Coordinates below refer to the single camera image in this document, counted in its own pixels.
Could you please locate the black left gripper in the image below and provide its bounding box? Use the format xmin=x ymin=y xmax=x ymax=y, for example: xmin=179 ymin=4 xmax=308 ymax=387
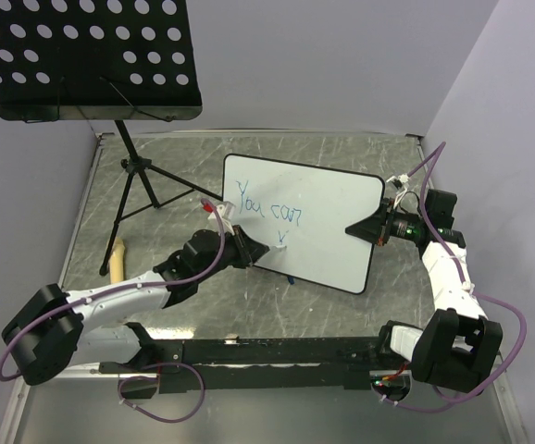
xmin=196 ymin=224 xmax=269 ymax=283

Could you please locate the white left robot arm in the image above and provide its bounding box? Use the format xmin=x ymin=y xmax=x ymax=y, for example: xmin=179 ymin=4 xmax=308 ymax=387
xmin=2 ymin=227 xmax=270 ymax=386

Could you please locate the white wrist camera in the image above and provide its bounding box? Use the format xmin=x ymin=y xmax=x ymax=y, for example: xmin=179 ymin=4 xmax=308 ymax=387
xmin=202 ymin=199 xmax=236 ymax=234
xmin=386 ymin=174 xmax=410 ymax=196

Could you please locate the beige wooden handle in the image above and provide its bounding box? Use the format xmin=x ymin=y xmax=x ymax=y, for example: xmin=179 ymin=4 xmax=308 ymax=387
xmin=108 ymin=238 xmax=125 ymax=284

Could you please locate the white whiteboard black frame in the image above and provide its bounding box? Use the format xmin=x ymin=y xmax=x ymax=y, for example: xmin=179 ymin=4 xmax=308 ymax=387
xmin=222 ymin=154 xmax=385 ymax=294

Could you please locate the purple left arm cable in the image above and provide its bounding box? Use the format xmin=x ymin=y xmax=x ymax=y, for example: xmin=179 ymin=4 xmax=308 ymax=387
xmin=0 ymin=198 xmax=227 ymax=423

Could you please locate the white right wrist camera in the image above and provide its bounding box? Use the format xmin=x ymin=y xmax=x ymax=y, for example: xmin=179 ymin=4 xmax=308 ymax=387
xmin=386 ymin=174 xmax=410 ymax=196

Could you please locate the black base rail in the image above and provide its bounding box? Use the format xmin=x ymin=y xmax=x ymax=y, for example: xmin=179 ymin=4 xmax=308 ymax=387
xmin=99 ymin=337 xmax=404 ymax=394

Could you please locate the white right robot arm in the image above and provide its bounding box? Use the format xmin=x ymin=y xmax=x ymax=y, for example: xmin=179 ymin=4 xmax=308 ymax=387
xmin=345 ymin=190 xmax=503 ymax=393

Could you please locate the black perforated music stand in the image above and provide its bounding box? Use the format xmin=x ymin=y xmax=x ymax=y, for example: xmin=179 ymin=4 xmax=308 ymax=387
xmin=0 ymin=0 xmax=227 ymax=277

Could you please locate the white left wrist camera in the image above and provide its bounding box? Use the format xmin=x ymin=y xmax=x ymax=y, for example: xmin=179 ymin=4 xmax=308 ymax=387
xmin=202 ymin=199 xmax=236 ymax=234

